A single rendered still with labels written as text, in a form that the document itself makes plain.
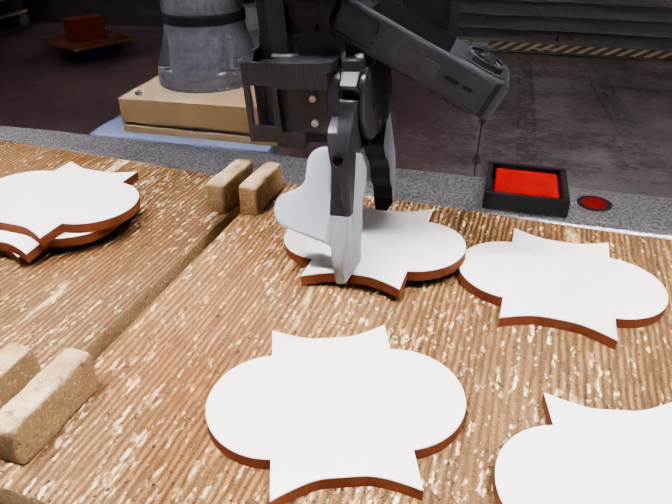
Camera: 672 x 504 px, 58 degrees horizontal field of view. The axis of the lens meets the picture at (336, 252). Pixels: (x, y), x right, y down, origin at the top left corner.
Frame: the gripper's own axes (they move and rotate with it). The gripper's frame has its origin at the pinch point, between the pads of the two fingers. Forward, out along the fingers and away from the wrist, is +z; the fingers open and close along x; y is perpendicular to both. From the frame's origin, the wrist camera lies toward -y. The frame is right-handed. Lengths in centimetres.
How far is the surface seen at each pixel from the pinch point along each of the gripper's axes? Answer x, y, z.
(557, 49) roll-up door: -464, -14, 87
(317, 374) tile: 14.5, -0.9, 0.6
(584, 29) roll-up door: -466, -31, 73
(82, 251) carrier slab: 6.8, 21.2, -0.2
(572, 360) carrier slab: 7.7, -14.5, 2.4
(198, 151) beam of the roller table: -17.8, 25.4, 1.3
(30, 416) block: 23.2, 10.5, -1.7
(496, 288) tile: 2.9, -9.5, 1.1
